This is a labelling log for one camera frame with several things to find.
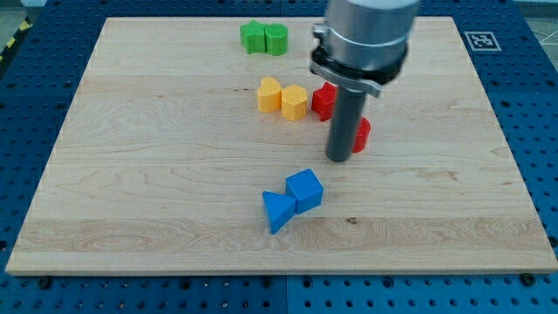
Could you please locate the red circle block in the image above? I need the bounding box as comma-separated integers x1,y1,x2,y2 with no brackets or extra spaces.
352,117,371,153

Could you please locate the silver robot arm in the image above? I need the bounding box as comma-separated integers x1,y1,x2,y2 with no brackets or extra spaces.
310,0,420,98

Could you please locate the green circle block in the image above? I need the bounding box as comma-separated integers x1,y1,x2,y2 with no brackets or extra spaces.
264,24,289,56

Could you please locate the blue cube block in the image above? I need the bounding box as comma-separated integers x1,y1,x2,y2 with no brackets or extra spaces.
286,169,323,215

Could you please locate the blue triangle block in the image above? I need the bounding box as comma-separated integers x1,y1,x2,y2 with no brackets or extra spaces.
262,191,296,235

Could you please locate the yellow hexagon block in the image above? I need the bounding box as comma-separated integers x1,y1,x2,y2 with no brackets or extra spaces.
281,85,308,121

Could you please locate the yellow heart block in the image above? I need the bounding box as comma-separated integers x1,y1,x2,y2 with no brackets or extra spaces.
256,77,282,113

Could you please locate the red star block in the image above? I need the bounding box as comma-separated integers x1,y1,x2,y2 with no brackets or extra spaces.
311,82,337,121

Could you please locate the wooden board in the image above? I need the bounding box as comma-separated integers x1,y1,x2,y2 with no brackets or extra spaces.
6,17,557,276

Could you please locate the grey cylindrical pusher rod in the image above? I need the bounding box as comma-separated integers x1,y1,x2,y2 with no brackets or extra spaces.
326,86,366,162

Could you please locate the green star block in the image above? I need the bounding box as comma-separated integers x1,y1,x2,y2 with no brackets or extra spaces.
240,20,267,54

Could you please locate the white fiducial marker tag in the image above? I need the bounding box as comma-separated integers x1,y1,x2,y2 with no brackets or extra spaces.
464,31,501,52

